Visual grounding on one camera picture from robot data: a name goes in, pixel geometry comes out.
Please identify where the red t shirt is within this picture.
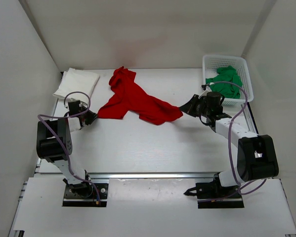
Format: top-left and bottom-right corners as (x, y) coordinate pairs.
(98, 67), (183, 125)

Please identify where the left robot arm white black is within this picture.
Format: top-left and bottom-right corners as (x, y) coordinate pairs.
(36, 100), (98, 198)

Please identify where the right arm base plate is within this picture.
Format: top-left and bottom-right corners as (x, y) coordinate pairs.
(184, 178), (244, 209)

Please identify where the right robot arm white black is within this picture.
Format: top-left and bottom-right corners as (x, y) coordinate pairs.
(179, 92), (279, 198)

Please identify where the white t shirt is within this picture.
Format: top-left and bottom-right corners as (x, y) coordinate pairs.
(53, 68), (100, 100)

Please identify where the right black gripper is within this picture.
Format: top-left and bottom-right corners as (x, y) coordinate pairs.
(180, 95), (211, 118)

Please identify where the green t shirt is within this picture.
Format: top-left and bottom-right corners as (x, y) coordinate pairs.
(206, 66), (243, 99)

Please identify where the aluminium table rail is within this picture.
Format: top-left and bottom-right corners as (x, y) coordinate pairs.
(34, 172), (269, 180)

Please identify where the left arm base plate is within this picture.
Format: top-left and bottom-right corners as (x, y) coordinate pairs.
(62, 179), (109, 207)

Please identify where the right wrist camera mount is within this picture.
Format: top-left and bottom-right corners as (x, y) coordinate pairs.
(201, 84), (211, 95)

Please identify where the white plastic basket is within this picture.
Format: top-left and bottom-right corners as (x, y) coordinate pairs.
(203, 55), (254, 106)

